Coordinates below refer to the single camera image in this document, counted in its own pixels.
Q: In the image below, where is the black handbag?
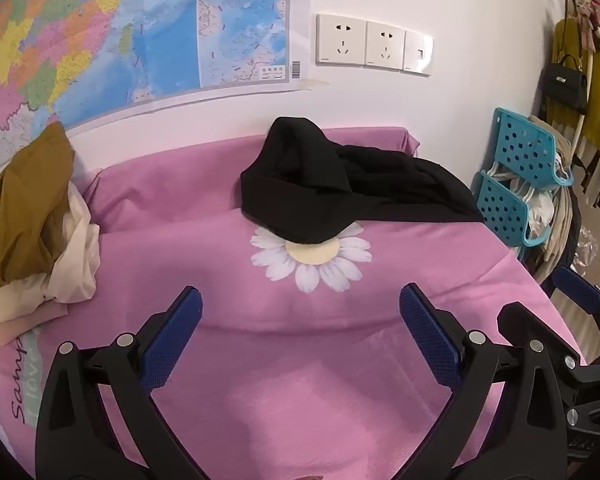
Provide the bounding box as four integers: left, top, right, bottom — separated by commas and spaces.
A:
543, 54, 588, 115

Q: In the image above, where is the pink floral bed sheet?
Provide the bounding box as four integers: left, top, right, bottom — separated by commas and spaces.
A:
0, 138, 569, 479

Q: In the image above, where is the cream folded garment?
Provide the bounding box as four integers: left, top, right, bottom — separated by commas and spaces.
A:
0, 184, 100, 323

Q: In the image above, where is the white wall socket panel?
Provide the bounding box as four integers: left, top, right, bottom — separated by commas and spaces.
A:
316, 13, 434, 77

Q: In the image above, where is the colourful wall map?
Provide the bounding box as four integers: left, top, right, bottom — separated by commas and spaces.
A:
0, 0, 311, 170

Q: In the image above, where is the black coat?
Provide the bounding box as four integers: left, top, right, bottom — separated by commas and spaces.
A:
240, 117, 482, 244

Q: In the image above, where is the upper blue plastic basket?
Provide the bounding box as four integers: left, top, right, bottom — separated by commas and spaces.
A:
493, 107, 573, 190

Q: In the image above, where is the lower blue plastic basket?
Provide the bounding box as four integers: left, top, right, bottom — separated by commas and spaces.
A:
477, 171, 552, 248

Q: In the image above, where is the mustard folded garment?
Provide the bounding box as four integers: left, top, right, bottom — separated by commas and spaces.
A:
0, 122, 74, 288

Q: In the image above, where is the pink folded garment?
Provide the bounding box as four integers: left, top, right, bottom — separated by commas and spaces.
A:
0, 301, 68, 346

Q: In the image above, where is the blue plastic basket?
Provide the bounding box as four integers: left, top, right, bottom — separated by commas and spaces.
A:
493, 107, 573, 190
477, 171, 552, 248

